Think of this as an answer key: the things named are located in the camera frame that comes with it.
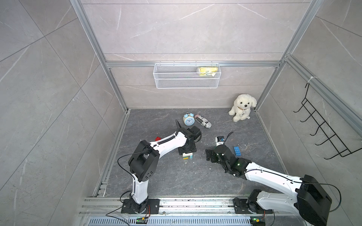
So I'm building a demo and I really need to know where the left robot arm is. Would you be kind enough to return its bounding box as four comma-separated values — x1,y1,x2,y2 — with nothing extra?
117,121,202,214

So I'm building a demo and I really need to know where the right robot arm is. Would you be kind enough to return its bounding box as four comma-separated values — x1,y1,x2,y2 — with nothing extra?
206,145,333,226

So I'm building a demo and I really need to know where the blue long lego brick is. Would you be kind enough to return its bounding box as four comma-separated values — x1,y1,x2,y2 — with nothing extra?
233,146,241,157

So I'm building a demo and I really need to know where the blue alarm clock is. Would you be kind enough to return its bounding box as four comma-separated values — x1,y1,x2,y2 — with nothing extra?
183,112,195,126

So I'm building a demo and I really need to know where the white plush dog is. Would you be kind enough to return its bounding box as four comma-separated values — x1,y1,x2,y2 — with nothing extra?
229,94,257,122

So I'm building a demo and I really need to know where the yellow sponge in basket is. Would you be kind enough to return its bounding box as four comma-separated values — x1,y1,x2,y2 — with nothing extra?
197,67,219,77

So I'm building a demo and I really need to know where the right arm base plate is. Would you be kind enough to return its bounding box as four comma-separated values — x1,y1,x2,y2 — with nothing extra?
232,198,273,214

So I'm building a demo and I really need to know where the white wire mesh basket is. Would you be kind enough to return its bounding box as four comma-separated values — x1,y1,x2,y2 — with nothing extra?
153,63,221,89

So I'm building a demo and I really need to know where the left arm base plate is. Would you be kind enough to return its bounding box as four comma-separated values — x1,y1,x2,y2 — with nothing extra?
121,198,160,214

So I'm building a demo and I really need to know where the aluminium mounting rail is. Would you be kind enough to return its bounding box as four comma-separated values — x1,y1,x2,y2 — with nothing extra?
76,196,314,218

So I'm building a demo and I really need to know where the black wire hook rack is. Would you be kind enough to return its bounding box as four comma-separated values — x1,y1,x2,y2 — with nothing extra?
293,83,362,160

